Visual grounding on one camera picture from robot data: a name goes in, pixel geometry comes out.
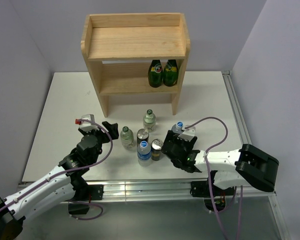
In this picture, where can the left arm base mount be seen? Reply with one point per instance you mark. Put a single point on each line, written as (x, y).
(85, 199)

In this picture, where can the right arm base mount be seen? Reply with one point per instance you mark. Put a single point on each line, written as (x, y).
(223, 198)

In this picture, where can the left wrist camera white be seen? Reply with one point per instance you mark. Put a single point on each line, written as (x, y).
(85, 123)

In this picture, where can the blue label water bottle front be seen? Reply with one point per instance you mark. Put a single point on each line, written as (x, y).
(144, 154)

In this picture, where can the wooden two-tier shelf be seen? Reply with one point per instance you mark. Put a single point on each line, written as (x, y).
(115, 48)

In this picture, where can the blue label water bottle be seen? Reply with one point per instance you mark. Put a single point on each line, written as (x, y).
(144, 154)
(177, 128)

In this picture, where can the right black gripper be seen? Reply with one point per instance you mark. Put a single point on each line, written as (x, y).
(174, 137)

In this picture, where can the clear glass soda bottle left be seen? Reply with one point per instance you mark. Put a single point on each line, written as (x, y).
(127, 137)

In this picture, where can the black soda can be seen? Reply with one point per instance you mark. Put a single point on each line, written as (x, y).
(156, 149)
(142, 135)

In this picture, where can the green glass bottle right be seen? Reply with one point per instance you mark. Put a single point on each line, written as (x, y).
(170, 73)

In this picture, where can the black soda can front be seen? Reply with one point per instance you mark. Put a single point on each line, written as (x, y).
(156, 149)

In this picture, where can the green glass bottle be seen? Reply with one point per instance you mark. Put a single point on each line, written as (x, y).
(170, 73)
(155, 74)

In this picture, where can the black soda can rear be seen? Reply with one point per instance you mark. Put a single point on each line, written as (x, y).
(142, 135)

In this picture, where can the aluminium front rail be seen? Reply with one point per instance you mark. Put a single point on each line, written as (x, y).
(146, 190)

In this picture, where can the clear glass soda bottle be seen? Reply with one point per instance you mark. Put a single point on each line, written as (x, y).
(149, 121)
(127, 137)

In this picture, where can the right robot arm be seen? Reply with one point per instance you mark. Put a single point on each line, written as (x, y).
(247, 165)

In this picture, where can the aluminium rail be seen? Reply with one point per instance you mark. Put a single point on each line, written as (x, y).
(245, 138)
(146, 190)

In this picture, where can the clear glass soda bottle rear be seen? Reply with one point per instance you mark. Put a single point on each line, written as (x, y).
(149, 121)

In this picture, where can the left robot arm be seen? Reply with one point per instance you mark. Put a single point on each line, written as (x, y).
(63, 183)

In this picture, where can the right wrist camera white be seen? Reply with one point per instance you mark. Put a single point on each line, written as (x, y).
(187, 133)

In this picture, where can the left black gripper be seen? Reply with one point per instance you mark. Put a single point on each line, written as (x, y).
(112, 129)

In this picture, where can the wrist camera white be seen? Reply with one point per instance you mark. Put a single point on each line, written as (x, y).
(85, 123)
(187, 133)

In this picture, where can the aluminium right rail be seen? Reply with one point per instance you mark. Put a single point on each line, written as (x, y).
(245, 138)

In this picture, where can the green glass bottle left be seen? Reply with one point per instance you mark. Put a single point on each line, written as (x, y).
(155, 74)

